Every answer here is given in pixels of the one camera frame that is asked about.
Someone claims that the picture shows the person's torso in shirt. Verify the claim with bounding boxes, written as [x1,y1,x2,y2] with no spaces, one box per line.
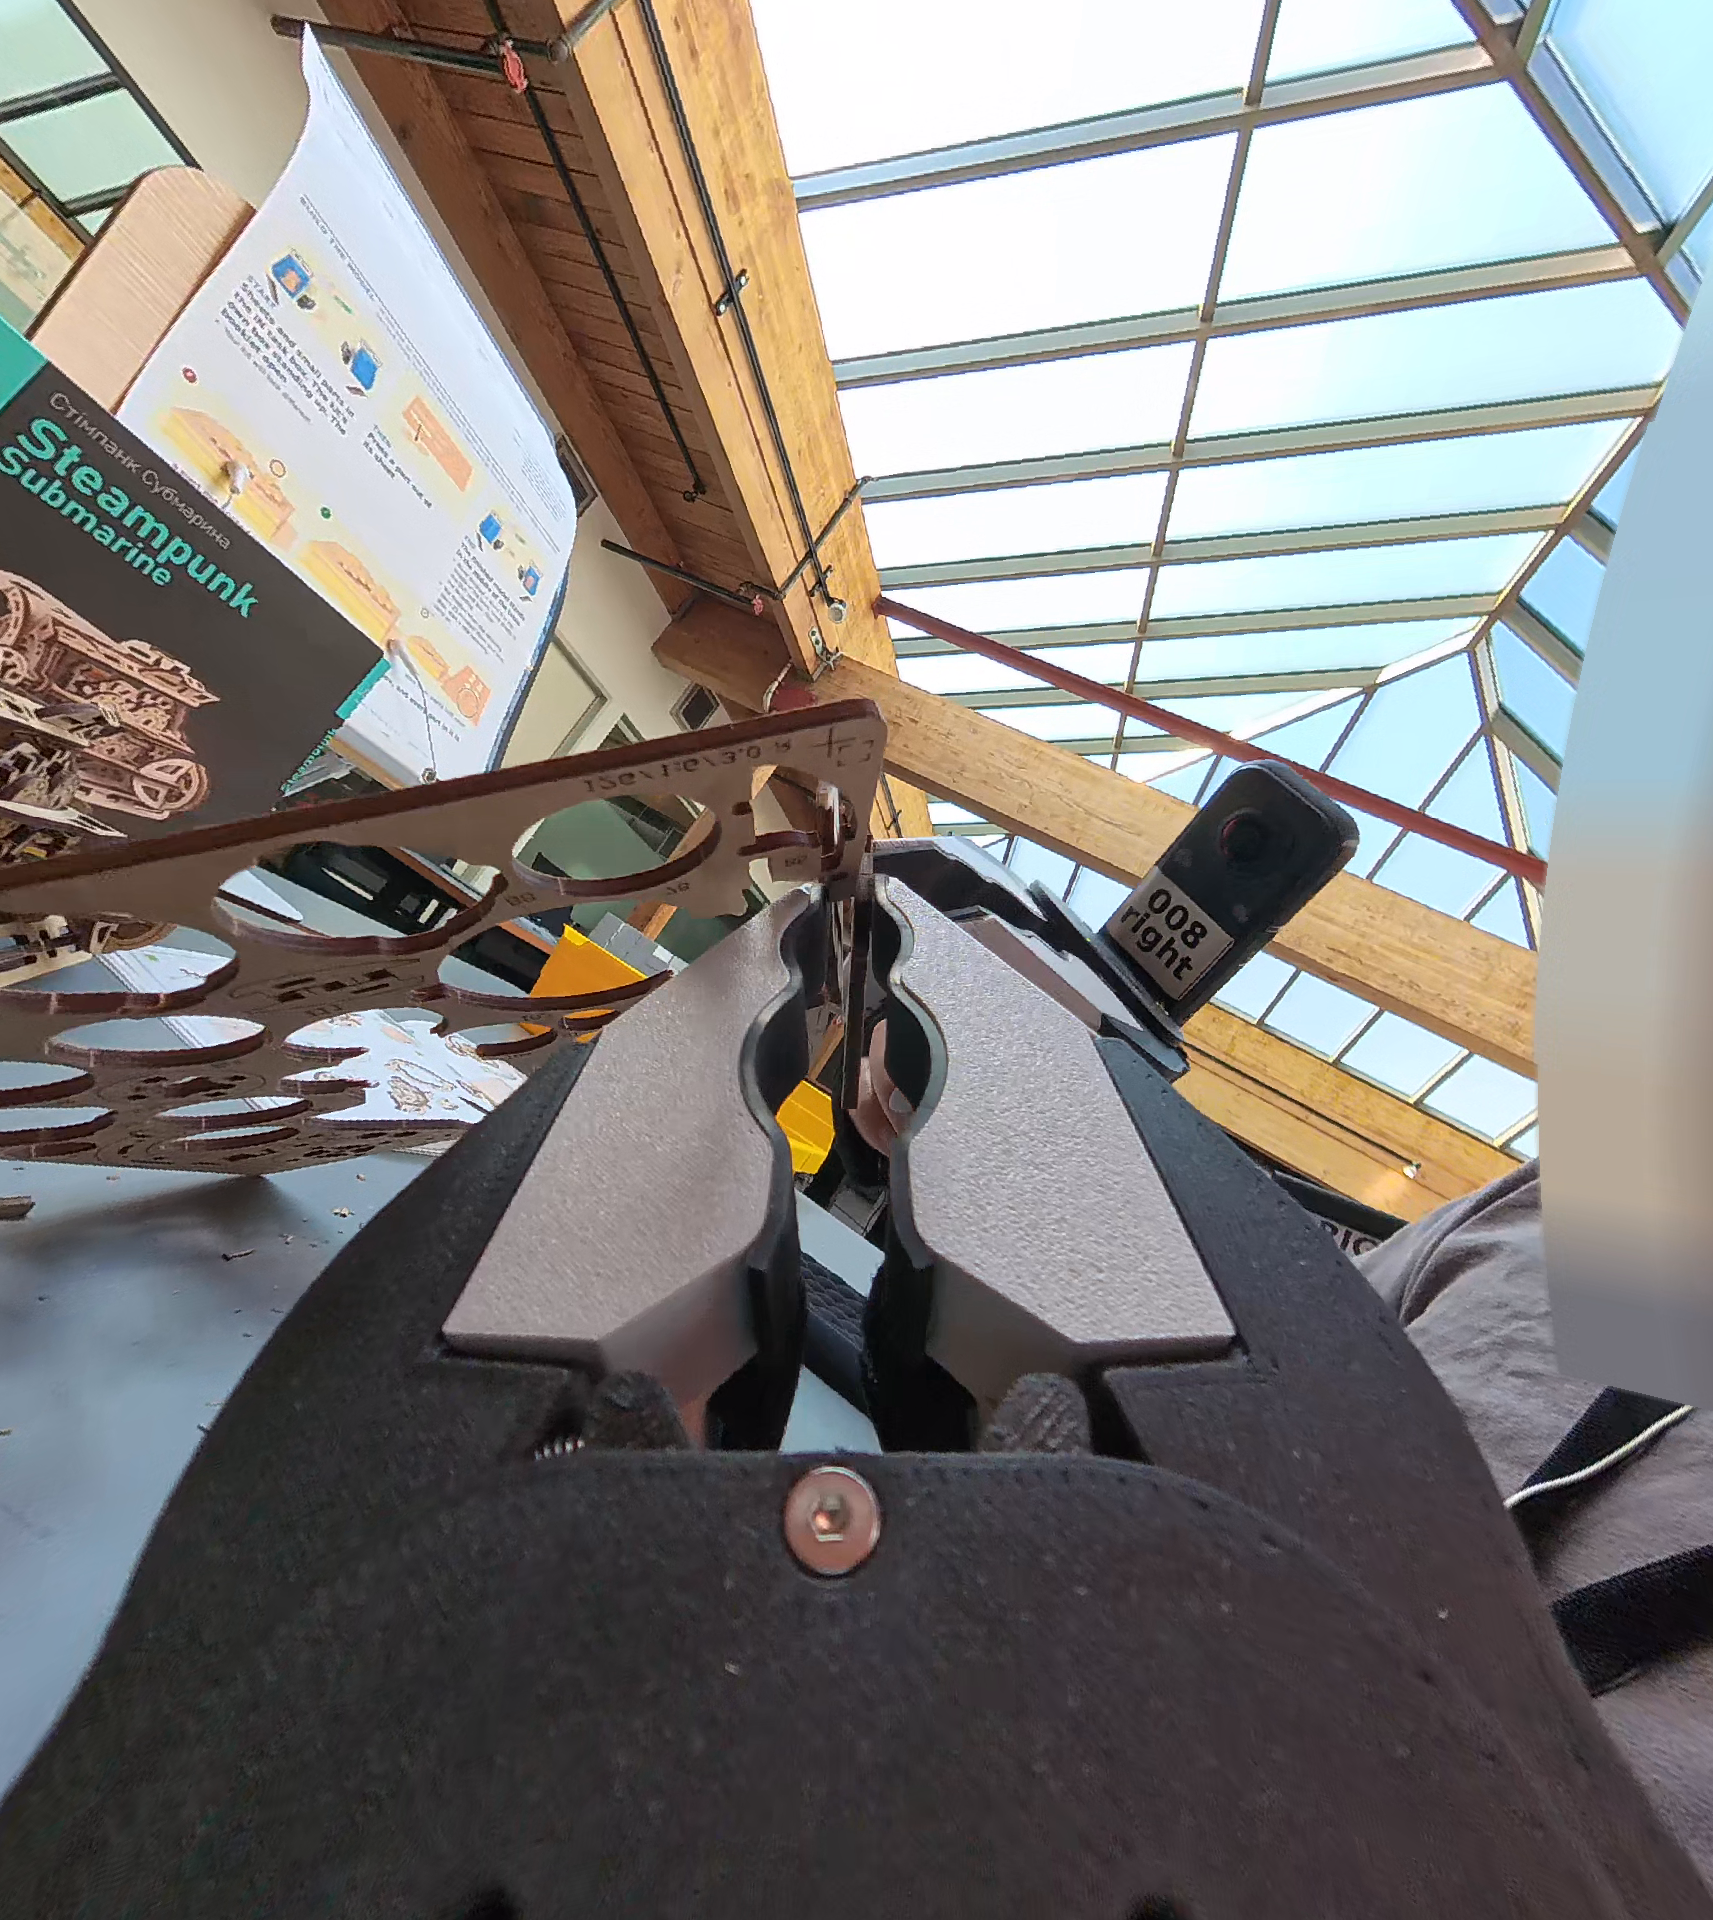
[1358,1162,1713,1920]

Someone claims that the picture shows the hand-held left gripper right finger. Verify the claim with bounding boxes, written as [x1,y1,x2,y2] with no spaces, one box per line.
[857,881,1238,1456]

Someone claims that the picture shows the person's right hand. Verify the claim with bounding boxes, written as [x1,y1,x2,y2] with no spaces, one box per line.
[853,1048,928,1162]

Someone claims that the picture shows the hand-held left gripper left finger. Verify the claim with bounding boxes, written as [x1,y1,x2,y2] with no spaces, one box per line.
[440,881,840,1456]

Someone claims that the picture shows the wooden parts sheet round holes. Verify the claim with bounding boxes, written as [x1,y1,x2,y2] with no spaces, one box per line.
[0,700,889,1179]

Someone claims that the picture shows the red pipe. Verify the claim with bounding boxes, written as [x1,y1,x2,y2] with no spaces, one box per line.
[879,597,1548,887]

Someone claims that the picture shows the white instruction poster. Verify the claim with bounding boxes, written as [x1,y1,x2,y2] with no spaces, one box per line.
[116,28,582,785]

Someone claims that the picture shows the black model kit box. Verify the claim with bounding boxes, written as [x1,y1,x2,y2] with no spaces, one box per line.
[0,224,393,902]

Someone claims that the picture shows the brown board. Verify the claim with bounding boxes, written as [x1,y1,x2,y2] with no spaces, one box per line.
[28,165,259,414]

